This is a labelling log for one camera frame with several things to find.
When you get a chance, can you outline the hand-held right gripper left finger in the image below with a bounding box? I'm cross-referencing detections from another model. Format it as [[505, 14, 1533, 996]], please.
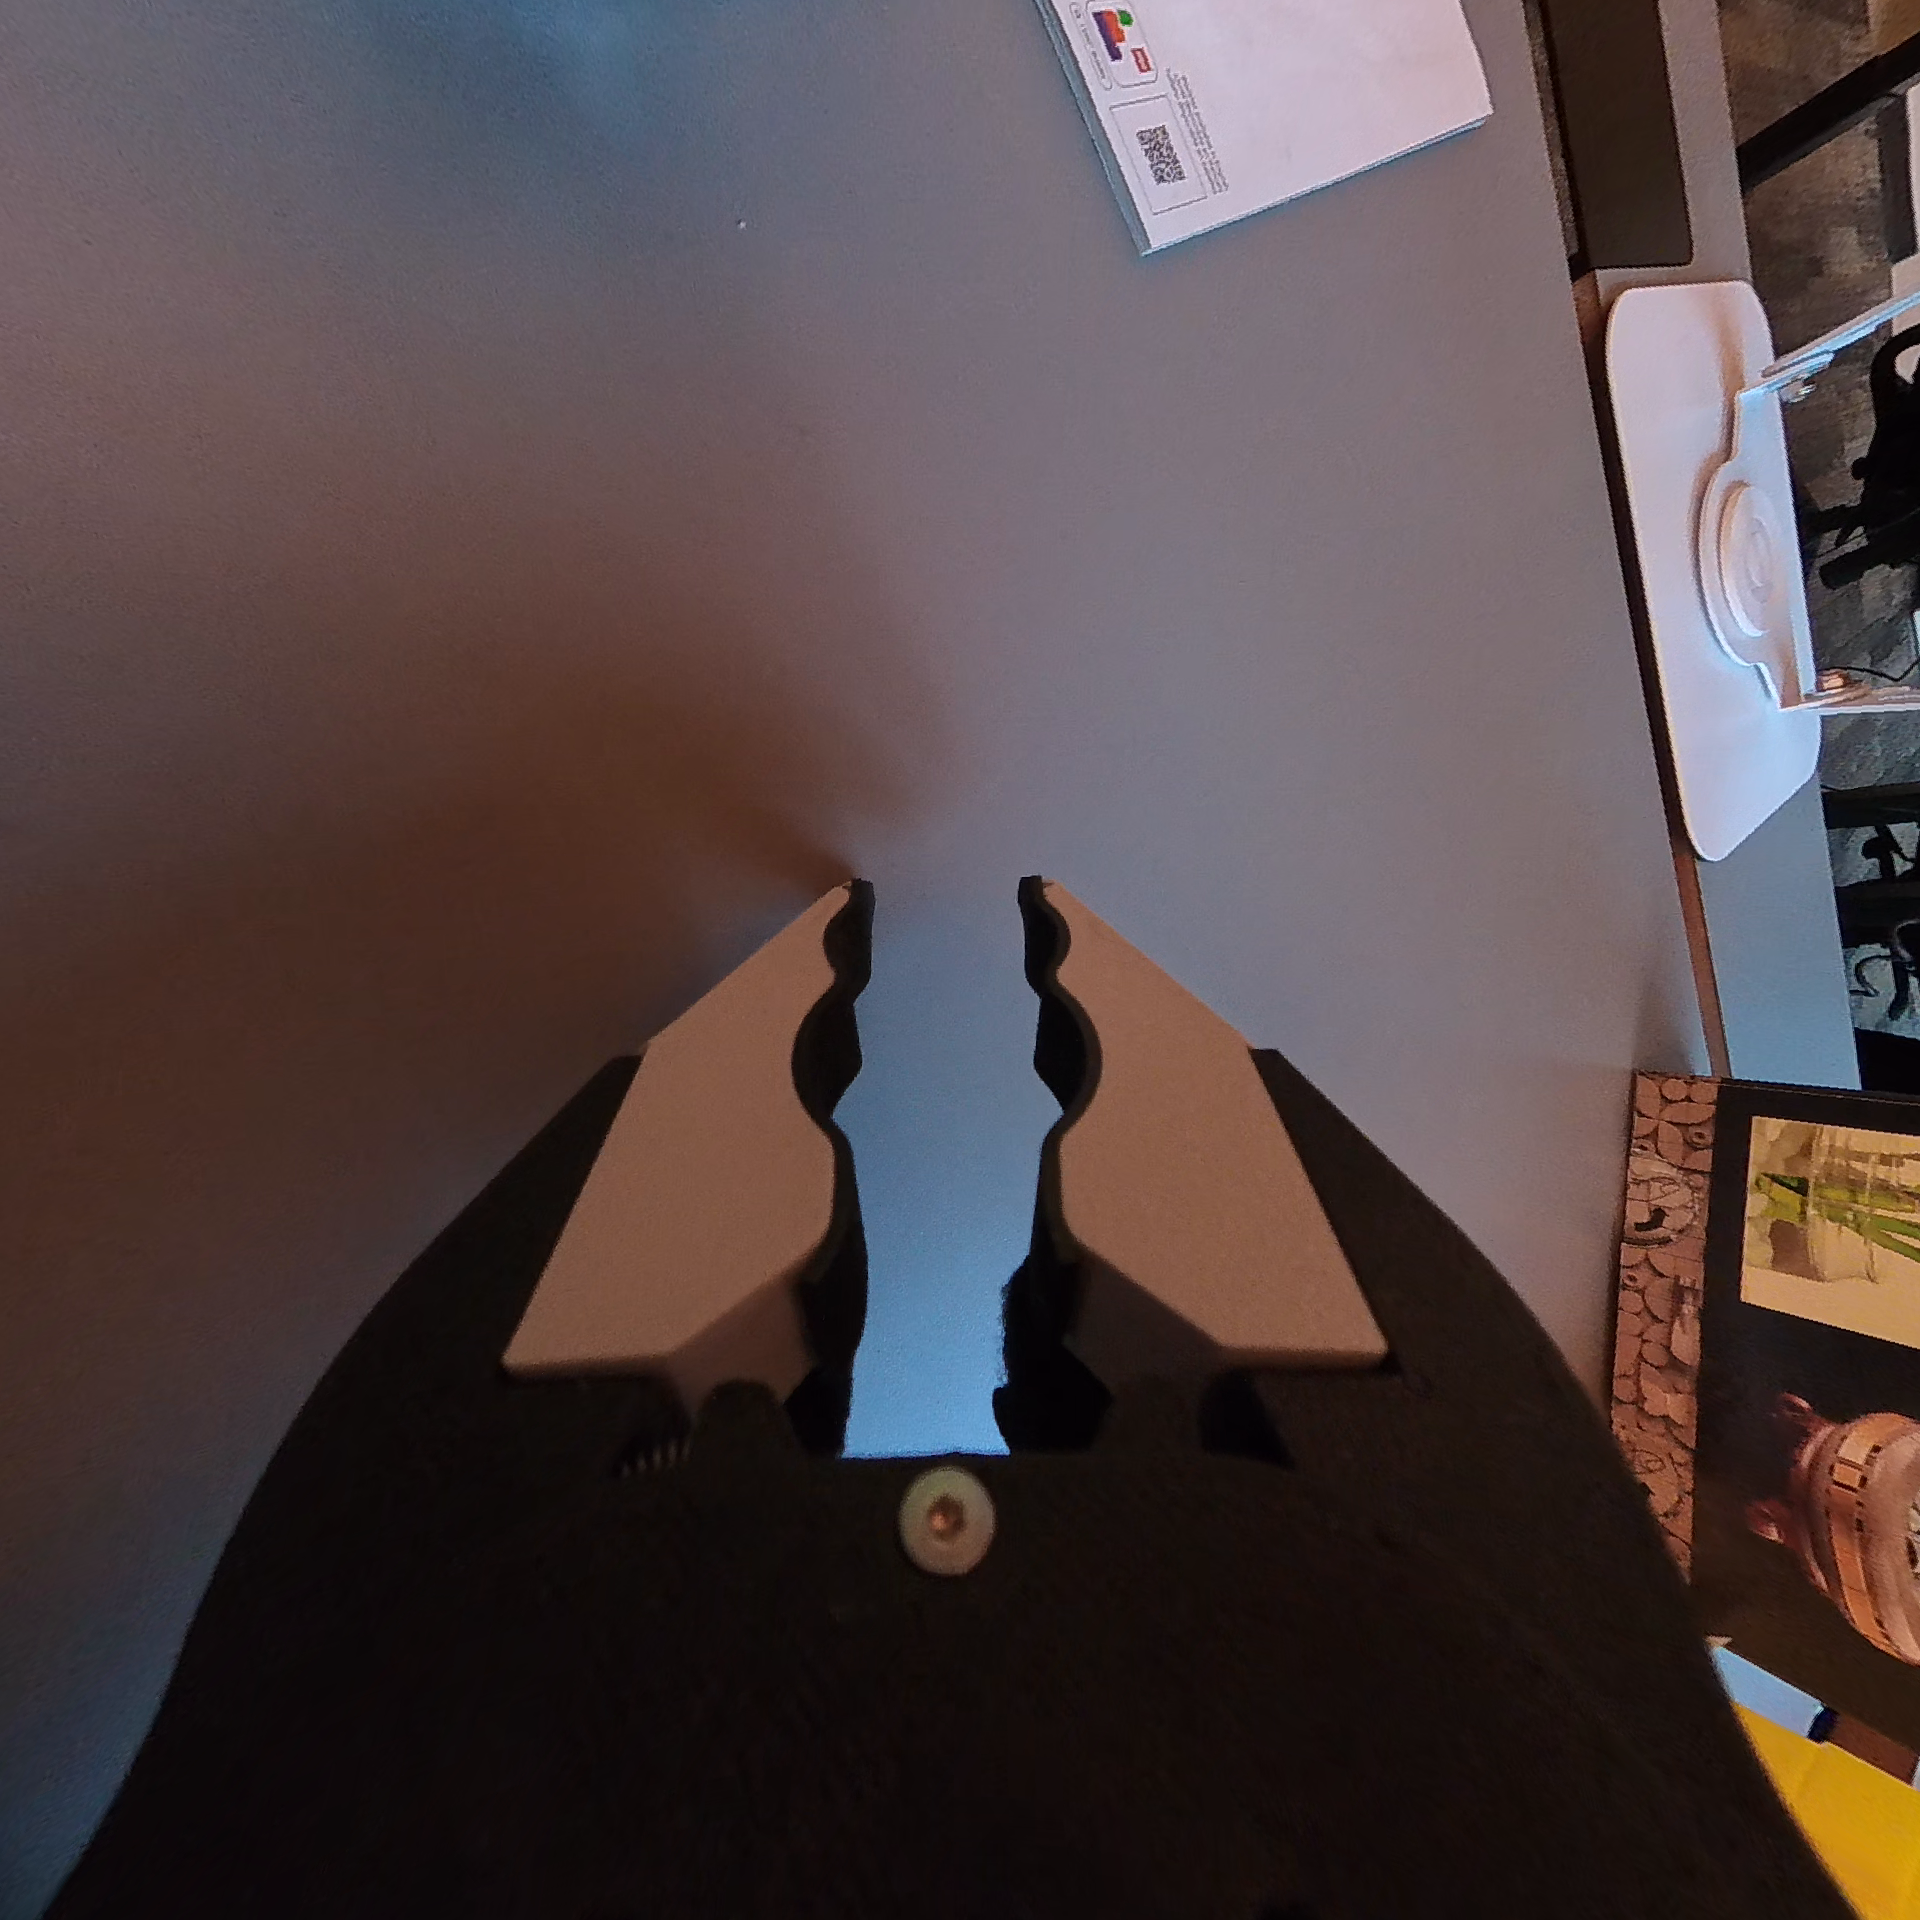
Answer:
[[503, 879, 875, 1457]]

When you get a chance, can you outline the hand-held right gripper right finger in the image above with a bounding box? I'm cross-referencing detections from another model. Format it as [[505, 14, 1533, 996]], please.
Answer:
[[993, 876, 1392, 1457]]

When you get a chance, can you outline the grey desk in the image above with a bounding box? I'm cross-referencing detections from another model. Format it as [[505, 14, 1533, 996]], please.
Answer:
[[0, 0, 1865, 1920]]

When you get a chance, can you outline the black toy set box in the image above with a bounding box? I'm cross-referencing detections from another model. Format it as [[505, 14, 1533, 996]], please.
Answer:
[[1611, 1070, 1920, 1711]]

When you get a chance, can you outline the yellow plastic bin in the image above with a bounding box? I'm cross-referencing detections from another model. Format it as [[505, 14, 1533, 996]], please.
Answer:
[[1734, 1703, 1920, 1920]]

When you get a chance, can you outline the white folding stand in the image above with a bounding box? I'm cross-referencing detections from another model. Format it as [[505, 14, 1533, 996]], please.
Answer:
[[1606, 281, 1920, 863]]

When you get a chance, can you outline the black office chair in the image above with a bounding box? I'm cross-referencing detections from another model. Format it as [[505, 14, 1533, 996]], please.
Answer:
[[1809, 330, 1920, 590]]

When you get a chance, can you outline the toy instruction booklet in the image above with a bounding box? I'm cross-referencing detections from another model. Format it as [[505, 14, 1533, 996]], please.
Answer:
[[1037, 0, 1498, 258]]

